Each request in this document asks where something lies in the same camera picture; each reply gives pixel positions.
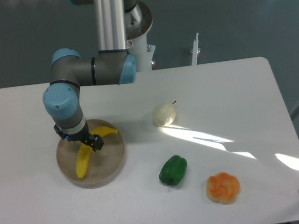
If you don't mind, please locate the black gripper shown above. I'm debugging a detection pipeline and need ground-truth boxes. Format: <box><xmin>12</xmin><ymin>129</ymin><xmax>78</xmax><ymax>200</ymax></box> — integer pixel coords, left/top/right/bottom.
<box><xmin>54</xmin><ymin>124</ymin><xmax>104</xmax><ymax>151</ymax></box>

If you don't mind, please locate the yellow banana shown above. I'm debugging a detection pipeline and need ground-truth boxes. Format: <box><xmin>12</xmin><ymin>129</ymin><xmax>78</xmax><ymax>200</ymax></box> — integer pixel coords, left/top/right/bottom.
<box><xmin>75</xmin><ymin>126</ymin><xmax>119</xmax><ymax>179</ymax></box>

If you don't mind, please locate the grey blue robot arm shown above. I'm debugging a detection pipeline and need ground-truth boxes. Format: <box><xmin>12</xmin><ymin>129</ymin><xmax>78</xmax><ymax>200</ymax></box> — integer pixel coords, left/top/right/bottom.
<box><xmin>43</xmin><ymin>0</ymin><xmax>137</xmax><ymax>151</ymax></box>

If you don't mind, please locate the round beige wooden plate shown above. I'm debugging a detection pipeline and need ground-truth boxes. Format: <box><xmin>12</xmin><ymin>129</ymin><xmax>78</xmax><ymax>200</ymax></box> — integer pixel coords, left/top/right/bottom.
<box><xmin>56</xmin><ymin>119</ymin><xmax>126</xmax><ymax>189</ymax></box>

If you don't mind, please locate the green bell pepper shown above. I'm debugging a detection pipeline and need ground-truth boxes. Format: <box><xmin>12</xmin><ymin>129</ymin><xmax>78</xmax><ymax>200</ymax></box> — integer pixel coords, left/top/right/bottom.
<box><xmin>159</xmin><ymin>154</ymin><xmax>187</xmax><ymax>186</ymax></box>

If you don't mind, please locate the orange glazed bread roll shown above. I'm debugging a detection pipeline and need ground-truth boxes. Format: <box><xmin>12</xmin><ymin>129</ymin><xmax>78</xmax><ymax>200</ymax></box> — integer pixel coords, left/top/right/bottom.
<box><xmin>205</xmin><ymin>172</ymin><xmax>241</xmax><ymax>204</ymax></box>

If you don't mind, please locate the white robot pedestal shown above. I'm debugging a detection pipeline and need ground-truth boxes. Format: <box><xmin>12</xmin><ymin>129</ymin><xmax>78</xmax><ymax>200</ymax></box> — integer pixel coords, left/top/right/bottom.
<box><xmin>125</xmin><ymin>1</ymin><xmax>156</xmax><ymax>72</ymax></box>

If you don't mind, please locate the white upright post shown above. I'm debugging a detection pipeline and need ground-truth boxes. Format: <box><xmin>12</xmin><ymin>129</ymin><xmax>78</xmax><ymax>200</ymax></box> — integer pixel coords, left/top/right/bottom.
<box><xmin>191</xmin><ymin>33</ymin><xmax>201</xmax><ymax>66</ymax></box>

